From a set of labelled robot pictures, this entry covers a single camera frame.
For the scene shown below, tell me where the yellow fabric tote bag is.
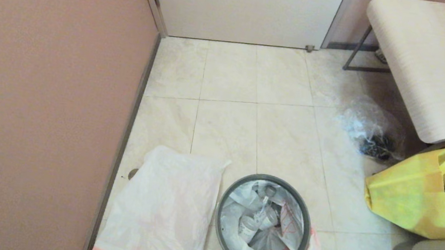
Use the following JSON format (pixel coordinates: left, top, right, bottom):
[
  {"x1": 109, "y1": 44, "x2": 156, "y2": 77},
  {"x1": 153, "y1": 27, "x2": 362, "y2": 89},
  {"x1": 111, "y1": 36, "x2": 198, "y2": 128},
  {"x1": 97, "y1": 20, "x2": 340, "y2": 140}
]
[{"x1": 358, "y1": 137, "x2": 445, "y2": 241}]

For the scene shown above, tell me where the crushed clear plastic bottle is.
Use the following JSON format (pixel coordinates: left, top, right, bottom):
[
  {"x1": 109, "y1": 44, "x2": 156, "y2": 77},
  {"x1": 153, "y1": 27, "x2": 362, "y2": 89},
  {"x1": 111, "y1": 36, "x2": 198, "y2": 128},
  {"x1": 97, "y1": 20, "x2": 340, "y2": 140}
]
[{"x1": 237, "y1": 183, "x2": 283, "y2": 247}]

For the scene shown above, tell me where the beige bench with metal legs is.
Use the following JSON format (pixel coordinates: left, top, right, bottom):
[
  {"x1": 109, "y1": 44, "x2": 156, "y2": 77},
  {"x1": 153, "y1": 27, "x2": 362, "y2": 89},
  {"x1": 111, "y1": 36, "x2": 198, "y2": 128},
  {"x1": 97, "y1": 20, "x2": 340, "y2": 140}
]
[{"x1": 335, "y1": 0, "x2": 445, "y2": 146}]

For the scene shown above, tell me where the white door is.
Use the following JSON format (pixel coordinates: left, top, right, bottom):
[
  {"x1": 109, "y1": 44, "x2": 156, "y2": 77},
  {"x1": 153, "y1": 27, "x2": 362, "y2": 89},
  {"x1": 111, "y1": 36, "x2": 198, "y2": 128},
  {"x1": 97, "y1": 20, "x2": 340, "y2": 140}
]
[{"x1": 138, "y1": 0, "x2": 347, "y2": 58}]

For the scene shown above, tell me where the clear plastic bag with items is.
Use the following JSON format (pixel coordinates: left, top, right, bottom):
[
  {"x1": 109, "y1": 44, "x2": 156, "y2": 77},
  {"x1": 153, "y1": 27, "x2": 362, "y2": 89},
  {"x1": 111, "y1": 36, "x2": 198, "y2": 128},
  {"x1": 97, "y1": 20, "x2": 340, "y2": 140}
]
[{"x1": 333, "y1": 93, "x2": 413, "y2": 164}]

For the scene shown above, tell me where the white red plastic bag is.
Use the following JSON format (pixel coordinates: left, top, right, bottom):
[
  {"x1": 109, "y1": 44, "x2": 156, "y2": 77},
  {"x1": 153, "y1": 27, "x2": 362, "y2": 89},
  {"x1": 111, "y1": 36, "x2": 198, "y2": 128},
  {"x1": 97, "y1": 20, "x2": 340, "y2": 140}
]
[{"x1": 215, "y1": 175, "x2": 331, "y2": 250}]

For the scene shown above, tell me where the white red-printed bin liner bag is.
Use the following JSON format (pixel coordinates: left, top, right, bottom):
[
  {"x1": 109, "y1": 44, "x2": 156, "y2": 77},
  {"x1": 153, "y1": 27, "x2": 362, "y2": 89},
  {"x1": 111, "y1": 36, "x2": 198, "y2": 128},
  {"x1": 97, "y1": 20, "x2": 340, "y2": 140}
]
[{"x1": 92, "y1": 138, "x2": 233, "y2": 250}]

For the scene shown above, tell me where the grey bin rim ring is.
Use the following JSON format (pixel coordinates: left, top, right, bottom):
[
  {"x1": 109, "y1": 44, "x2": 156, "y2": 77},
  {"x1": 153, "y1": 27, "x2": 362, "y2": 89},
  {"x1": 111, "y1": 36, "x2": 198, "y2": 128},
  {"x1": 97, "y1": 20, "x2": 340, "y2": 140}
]
[{"x1": 212, "y1": 169, "x2": 319, "y2": 250}]

